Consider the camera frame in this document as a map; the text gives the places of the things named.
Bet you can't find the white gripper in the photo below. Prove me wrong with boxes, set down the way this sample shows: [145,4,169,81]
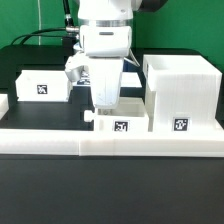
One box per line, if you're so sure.
[65,54,124,116]

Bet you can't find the white front drawer tray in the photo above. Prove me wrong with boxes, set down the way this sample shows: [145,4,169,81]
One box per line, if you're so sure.
[84,97,149,133]

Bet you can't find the white drawer tray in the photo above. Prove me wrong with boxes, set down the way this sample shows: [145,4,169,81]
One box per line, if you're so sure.
[15,70,72,102]
[84,97,149,133]

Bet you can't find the white drawer cabinet box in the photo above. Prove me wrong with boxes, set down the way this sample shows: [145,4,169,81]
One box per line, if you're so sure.
[143,54,222,132]

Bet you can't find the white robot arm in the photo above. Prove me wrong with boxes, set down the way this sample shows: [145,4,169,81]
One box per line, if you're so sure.
[65,0,168,110]

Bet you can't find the white rear drawer tray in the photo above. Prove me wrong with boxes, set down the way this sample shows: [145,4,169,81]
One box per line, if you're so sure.
[15,70,72,102]

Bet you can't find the white marker sheet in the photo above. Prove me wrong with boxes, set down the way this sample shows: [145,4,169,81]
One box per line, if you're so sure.
[76,72,142,88]

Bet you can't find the white cable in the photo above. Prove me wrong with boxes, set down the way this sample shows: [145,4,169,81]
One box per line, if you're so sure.
[123,49,141,68]

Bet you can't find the white L-shaped border frame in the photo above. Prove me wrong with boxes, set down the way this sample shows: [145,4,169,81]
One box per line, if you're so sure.
[0,93,224,157]

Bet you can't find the black cable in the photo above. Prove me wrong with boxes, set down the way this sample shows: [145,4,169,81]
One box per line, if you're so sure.
[9,0,80,46]

